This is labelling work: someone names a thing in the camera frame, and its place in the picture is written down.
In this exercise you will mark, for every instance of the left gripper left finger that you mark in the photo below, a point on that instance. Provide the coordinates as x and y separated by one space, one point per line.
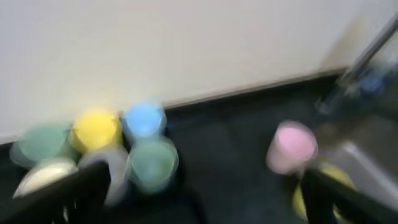
62 199

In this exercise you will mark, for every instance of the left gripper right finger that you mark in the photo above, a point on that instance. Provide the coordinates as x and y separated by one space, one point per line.
342 205

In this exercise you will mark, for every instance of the yellow cup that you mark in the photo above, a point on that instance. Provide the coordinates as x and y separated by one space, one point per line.
96 129
298 200

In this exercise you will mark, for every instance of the pink cup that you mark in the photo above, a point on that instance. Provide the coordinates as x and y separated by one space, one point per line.
290 146

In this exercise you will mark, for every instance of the white cup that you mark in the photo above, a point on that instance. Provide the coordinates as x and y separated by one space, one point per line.
43 174

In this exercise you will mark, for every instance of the steel sink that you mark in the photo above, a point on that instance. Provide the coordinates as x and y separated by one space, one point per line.
367 168

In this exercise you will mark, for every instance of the green cup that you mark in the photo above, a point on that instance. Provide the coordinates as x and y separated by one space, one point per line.
152 161
40 143

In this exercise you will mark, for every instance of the grey cup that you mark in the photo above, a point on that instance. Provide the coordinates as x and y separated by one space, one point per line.
118 174

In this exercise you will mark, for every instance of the black tray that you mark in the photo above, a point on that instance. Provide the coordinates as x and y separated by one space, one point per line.
155 208

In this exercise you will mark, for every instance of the blue cup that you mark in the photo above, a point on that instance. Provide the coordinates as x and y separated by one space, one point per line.
143 119

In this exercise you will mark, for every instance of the blue soap bottle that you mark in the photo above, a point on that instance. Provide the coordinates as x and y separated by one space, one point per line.
371 82

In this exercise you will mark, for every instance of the steel tap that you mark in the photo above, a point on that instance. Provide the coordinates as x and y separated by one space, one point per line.
370 53

